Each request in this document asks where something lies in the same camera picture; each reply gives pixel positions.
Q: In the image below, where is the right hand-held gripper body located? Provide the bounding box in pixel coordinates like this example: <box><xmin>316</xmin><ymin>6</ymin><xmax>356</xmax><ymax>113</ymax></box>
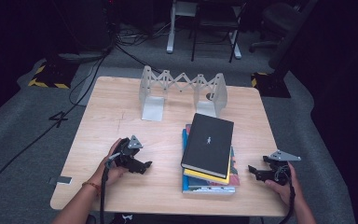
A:
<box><xmin>267</xmin><ymin>149</ymin><xmax>302</xmax><ymax>187</ymax></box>

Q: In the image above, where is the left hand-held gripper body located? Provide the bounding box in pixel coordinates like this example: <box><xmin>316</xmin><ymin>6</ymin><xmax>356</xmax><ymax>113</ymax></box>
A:
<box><xmin>114</xmin><ymin>134</ymin><xmax>145</xmax><ymax>174</ymax></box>

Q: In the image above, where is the red illustrated book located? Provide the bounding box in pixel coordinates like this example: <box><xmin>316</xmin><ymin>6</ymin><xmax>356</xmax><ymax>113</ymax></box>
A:
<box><xmin>185</xmin><ymin>123</ymin><xmax>241</xmax><ymax>188</ymax></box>

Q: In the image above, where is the blue paperback book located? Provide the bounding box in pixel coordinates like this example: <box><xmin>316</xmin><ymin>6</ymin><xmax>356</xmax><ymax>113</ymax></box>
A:
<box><xmin>181</xmin><ymin>128</ymin><xmax>237</xmax><ymax>195</ymax></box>

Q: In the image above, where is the white expandable bookend rack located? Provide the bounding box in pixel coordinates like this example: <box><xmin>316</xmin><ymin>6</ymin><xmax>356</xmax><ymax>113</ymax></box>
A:
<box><xmin>138</xmin><ymin>64</ymin><xmax>228</xmax><ymax>122</ymax></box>

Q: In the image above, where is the yellow paperback book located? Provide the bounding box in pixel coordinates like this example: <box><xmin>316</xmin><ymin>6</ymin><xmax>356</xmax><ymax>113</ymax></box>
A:
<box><xmin>183</xmin><ymin>147</ymin><xmax>233</xmax><ymax>187</ymax></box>

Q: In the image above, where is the black hardcover book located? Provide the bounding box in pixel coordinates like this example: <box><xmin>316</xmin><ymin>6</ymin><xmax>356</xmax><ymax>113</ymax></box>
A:
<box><xmin>180</xmin><ymin>112</ymin><xmax>235</xmax><ymax>179</ymax></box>

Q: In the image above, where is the person's left hand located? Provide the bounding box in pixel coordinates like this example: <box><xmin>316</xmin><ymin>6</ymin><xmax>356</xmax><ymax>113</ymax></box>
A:
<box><xmin>89</xmin><ymin>138</ymin><xmax>129</xmax><ymax>189</ymax></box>

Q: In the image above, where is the person's right hand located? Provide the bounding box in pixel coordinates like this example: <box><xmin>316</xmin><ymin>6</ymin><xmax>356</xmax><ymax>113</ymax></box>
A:
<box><xmin>264</xmin><ymin>161</ymin><xmax>304</xmax><ymax>206</ymax></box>

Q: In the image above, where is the black yellow striped base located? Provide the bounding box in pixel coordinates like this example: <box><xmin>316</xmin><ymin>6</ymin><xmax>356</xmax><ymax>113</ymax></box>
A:
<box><xmin>27</xmin><ymin>60</ymin><xmax>78</xmax><ymax>91</ymax></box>
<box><xmin>251</xmin><ymin>72</ymin><xmax>292</xmax><ymax>99</ymax></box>

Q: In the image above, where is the grey tape piece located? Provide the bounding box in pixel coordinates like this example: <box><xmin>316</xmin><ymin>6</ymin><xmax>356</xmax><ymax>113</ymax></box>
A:
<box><xmin>48</xmin><ymin>175</ymin><xmax>73</xmax><ymax>186</ymax></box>

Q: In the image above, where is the dark equipment box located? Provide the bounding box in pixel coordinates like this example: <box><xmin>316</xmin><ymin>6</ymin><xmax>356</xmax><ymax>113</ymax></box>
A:
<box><xmin>50</xmin><ymin>0</ymin><xmax>115</xmax><ymax>54</ymax></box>

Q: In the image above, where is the black office chair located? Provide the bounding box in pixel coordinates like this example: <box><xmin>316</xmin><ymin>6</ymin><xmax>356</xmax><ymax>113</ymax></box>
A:
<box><xmin>249</xmin><ymin>1</ymin><xmax>302</xmax><ymax>54</ymax></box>

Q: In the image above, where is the black folding chair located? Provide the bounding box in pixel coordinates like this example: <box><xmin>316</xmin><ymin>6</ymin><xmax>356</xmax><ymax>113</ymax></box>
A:
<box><xmin>190</xmin><ymin>0</ymin><xmax>246</xmax><ymax>63</ymax></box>

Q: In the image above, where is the left hand-held gripper cable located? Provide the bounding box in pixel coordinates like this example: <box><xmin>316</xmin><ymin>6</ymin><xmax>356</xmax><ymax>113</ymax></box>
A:
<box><xmin>99</xmin><ymin>151</ymin><xmax>123</xmax><ymax>224</ymax></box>

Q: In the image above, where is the hand-held gripper cable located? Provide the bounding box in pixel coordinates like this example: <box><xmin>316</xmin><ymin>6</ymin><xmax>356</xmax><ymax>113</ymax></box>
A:
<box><xmin>274</xmin><ymin>164</ymin><xmax>296</xmax><ymax>224</ymax></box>
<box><xmin>99</xmin><ymin>151</ymin><xmax>123</xmax><ymax>224</ymax></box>

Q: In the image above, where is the right hand-held gripper cable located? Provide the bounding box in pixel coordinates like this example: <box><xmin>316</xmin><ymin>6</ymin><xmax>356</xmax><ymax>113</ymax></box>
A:
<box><xmin>274</xmin><ymin>164</ymin><xmax>296</xmax><ymax>224</ymax></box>

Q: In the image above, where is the red string bracelet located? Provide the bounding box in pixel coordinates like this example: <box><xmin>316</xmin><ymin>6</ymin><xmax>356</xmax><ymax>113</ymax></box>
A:
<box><xmin>82</xmin><ymin>181</ymin><xmax>103</xmax><ymax>196</ymax></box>

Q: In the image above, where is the long black floor cable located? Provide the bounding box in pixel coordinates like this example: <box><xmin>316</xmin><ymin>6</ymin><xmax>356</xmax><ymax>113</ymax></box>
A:
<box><xmin>0</xmin><ymin>46</ymin><xmax>116</xmax><ymax>206</ymax></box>

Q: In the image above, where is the short black floor cable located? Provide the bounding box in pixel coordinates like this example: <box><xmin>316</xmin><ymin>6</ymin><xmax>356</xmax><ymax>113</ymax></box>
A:
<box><xmin>115</xmin><ymin>43</ymin><xmax>164</xmax><ymax>75</ymax></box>

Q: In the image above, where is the tangle of floor cables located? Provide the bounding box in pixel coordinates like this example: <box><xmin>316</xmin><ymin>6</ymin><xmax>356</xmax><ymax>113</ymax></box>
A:
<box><xmin>116</xmin><ymin>21</ymin><xmax>172</xmax><ymax>48</ymax></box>

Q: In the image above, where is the white desk frame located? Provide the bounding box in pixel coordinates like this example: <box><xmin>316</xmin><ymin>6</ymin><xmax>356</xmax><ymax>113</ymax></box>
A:
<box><xmin>166</xmin><ymin>0</ymin><xmax>243</xmax><ymax>60</ymax></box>

